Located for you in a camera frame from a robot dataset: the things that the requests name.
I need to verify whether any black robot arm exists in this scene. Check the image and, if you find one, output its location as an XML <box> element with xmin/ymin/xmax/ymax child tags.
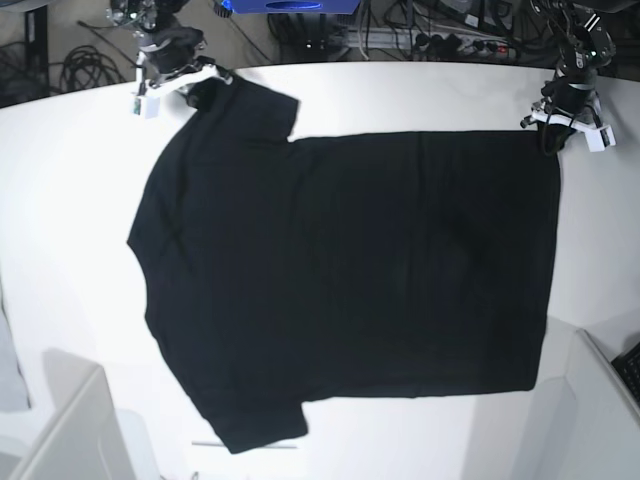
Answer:
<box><xmin>107</xmin><ymin>0</ymin><xmax>215</xmax><ymax>119</ymax></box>

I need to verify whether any white partition panel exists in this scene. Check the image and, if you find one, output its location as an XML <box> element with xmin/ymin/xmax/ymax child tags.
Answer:
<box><xmin>10</xmin><ymin>365</ymin><xmax>136</xmax><ymax>480</ymax></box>
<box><xmin>513</xmin><ymin>330</ymin><xmax>639</xmax><ymax>479</ymax></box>

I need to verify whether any black gripper second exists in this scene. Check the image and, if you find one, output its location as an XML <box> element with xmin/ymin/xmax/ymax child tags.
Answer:
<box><xmin>538</xmin><ymin>69</ymin><xmax>597</xmax><ymax>154</ymax></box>

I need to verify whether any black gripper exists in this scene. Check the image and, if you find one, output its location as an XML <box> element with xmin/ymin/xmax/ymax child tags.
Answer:
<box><xmin>138</xmin><ymin>27</ymin><xmax>210</xmax><ymax>110</ymax></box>

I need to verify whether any black stand post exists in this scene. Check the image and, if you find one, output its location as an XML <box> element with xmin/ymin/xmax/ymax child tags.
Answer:
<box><xmin>24</xmin><ymin>4</ymin><xmax>50</xmax><ymax>98</ymax></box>

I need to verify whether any white partition panel right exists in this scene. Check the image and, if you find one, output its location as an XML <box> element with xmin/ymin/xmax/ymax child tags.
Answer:
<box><xmin>513</xmin><ymin>330</ymin><xmax>639</xmax><ymax>479</ymax></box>

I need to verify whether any coiled black cable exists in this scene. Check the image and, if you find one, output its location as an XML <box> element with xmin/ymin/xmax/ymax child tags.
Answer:
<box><xmin>58</xmin><ymin>44</ymin><xmax>126</xmax><ymax>94</ymax></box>

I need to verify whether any black keyboard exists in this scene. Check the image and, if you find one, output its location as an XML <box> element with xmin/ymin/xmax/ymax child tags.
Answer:
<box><xmin>611</xmin><ymin>344</ymin><xmax>640</xmax><ymax>403</ymax></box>

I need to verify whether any blue box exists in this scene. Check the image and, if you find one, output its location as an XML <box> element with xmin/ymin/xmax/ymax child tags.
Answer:
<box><xmin>222</xmin><ymin>0</ymin><xmax>360</xmax><ymax>14</ymax></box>

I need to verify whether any black T-shirt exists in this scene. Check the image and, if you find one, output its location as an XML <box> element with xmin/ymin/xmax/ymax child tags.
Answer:
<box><xmin>128</xmin><ymin>78</ymin><xmax>561</xmax><ymax>454</ymax></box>

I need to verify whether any white partition panel left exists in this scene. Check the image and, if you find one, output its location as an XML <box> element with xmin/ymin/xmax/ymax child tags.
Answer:
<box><xmin>10</xmin><ymin>365</ymin><xmax>136</xmax><ymax>480</ymax></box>

